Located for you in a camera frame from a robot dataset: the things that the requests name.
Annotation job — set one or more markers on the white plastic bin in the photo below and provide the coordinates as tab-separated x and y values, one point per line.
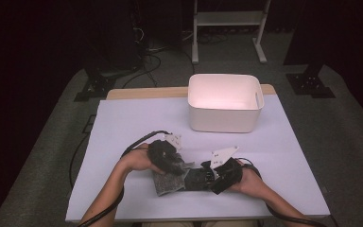
223	113

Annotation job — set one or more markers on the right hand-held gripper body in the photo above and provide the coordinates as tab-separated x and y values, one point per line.
230	178

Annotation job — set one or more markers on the person's right hand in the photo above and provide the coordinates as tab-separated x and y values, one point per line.
250	183

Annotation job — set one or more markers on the white metal stand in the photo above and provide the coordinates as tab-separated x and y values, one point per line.
230	18

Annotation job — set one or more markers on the wooden table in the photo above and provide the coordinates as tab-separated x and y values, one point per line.
145	93

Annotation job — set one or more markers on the grey cloth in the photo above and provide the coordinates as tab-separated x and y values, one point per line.
168	184

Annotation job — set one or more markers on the person's left hand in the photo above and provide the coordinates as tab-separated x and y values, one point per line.
138	160

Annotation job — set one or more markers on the dark equipment cabinet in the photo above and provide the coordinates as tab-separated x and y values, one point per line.
113	38

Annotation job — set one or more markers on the floor outlet plate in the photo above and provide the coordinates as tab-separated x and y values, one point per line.
89	124

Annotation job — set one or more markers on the black stand base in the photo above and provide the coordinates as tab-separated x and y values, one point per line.
310	85
96	86

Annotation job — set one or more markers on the white table sheet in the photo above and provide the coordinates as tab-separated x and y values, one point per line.
123	126

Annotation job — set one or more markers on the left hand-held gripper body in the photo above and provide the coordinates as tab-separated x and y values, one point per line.
164	157

